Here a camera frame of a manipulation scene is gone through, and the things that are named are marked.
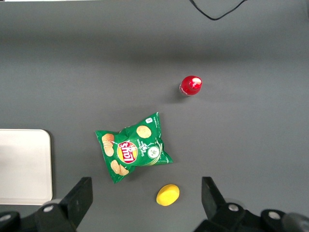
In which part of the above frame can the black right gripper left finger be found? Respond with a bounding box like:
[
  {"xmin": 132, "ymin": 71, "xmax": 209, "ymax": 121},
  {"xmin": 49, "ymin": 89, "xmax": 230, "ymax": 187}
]
[{"xmin": 0, "ymin": 176, "xmax": 94, "ymax": 232}]

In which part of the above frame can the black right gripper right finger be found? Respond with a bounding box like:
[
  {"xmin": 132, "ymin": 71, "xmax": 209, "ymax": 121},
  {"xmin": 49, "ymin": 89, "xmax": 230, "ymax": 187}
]
[{"xmin": 193, "ymin": 176, "xmax": 309, "ymax": 232}]

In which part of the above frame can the white plastic tray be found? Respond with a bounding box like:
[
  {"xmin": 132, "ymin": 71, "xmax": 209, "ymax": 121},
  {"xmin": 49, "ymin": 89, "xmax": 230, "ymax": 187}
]
[{"xmin": 0, "ymin": 129, "xmax": 54, "ymax": 206}]

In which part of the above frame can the yellow lemon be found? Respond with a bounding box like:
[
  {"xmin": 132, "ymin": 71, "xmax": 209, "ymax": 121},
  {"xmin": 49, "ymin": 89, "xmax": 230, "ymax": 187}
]
[{"xmin": 155, "ymin": 184, "xmax": 181, "ymax": 207}]

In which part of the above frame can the green chips bag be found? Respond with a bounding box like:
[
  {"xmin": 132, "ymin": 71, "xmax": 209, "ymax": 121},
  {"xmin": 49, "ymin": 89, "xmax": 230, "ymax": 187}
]
[{"xmin": 95, "ymin": 112, "xmax": 174, "ymax": 184}]

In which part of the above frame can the red cap bottle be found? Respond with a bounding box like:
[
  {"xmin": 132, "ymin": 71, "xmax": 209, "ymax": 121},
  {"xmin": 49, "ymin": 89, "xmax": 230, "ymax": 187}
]
[{"xmin": 179, "ymin": 75, "xmax": 203, "ymax": 97}]

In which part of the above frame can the black cable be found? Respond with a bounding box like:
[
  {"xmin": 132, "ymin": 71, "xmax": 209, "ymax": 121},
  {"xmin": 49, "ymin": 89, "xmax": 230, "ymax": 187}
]
[{"xmin": 189, "ymin": 0, "xmax": 249, "ymax": 21}]

